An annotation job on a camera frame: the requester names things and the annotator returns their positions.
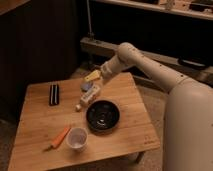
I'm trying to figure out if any metal pole stand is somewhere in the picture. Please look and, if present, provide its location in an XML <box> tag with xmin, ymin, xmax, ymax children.
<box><xmin>86</xmin><ymin>0</ymin><xmax>94</xmax><ymax>41</ymax></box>

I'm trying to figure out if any black handle on beam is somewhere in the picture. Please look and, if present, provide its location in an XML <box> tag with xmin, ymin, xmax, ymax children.
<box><xmin>177</xmin><ymin>58</ymin><xmax>209</xmax><ymax>70</ymax></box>

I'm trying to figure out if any wooden table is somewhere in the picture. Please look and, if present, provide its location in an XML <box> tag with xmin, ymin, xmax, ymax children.
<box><xmin>8</xmin><ymin>73</ymin><xmax>160</xmax><ymax>171</ymax></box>

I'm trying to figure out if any long wooden beam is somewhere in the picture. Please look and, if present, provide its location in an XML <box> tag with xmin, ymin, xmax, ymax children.
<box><xmin>80</xmin><ymin>37</ymin><xmax>213</xmax><ymax>85</ymax></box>

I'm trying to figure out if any orange handled screwdriver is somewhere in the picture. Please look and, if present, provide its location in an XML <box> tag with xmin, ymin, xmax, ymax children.
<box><xmin>46</xmin><ymin>126</ymin><xmax>71</xmax><ymax>151</ymax></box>

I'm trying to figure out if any white paper cup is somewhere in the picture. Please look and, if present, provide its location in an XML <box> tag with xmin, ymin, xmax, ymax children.
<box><xmin>66</xmin><ymin>127</ymin><xmax>88</xmax><ymax>151</ymax></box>

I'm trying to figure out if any black ceramic bowl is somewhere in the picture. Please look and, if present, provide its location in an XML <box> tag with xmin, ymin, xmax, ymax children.
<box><xmin>86</xmin><ymin>100</ymin><xmax>120</xmax><ymax>132</ymax></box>

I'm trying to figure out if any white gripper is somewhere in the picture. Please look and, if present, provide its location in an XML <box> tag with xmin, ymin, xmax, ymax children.
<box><xmin>84</xmin><ymin>62</ymin><xmax>115</xmax><ymax>82</ymax></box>

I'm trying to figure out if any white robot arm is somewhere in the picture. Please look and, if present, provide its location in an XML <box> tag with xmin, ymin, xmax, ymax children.
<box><xmin>100</xmin><ymin>42</ymin><xmax>213</xmax><ymax>171</ymax></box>

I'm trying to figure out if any small blue grey object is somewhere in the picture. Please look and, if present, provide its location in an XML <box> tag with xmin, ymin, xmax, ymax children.
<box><xmin>81</xmin><ymin>82</ymin><xmax>93</xmax><ymax>92</ymax></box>

